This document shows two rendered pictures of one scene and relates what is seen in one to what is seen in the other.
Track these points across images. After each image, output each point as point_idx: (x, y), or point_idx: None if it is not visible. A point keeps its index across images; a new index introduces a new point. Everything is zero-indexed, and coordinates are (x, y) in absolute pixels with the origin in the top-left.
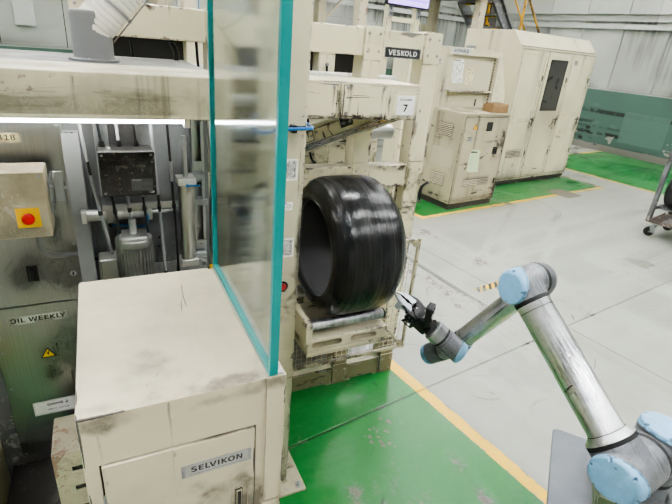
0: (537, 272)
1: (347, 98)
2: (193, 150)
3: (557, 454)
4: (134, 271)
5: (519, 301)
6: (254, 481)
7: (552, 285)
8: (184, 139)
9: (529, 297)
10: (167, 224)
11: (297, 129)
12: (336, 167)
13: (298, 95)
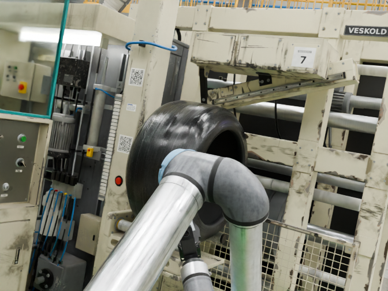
0: (200, 156)
1: (242, 47)
2: (119, 73)
3: None
4: (50, 135)
5: (158, 179)
6: None
7: (216, 182)
8: (105, 59)
9: (164, 175)
10: (101, 127)
11: (141, 42)
12: (280, 140)
13: (151, 20)
